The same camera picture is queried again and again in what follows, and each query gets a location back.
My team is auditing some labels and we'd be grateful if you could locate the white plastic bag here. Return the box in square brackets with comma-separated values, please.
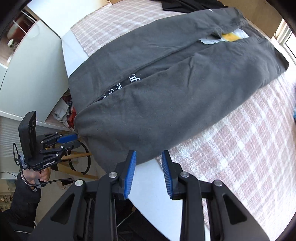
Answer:
[53, 96, 78, 129]

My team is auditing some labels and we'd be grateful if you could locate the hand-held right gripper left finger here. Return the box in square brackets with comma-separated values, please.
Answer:
[27, 149, 137, 241]

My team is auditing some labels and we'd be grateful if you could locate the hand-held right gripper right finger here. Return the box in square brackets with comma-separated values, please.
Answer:
[161, 150, 270, 241]

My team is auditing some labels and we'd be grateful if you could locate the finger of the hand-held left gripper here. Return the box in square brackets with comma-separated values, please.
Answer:
[41, 132, 79, 148]
[40, 141, 80, 158]

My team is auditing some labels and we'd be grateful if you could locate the person's black jacket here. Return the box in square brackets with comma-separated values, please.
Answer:
[0, 209, 37, 241]

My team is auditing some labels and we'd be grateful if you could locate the pink plaid cloth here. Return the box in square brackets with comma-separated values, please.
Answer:
[70, 0, 296, 241]

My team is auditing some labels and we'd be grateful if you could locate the light wooden board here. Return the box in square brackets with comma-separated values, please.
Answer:
[217, 0, 286, 40]

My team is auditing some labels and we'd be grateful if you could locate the wooden rack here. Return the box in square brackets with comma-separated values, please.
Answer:
[55, 149, 99, 180]

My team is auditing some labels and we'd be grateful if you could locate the black cable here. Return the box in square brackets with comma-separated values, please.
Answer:
[13, 142, 75, 187]

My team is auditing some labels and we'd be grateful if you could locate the black t-shirt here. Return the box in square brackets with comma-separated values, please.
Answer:
[161, 0, 223, 11]

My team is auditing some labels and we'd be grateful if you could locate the black hoop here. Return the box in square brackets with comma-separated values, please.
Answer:
[69, 142, 92, 174]

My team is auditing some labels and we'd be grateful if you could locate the person's left hand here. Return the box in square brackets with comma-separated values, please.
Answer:
[23, 166, 52, 188]

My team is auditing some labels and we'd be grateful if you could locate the grey daisy print t-shirt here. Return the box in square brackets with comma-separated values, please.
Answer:
[68, 6, 290, 173]

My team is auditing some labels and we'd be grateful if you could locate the white radiator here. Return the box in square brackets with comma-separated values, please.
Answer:
[0, 116, 25, 180]

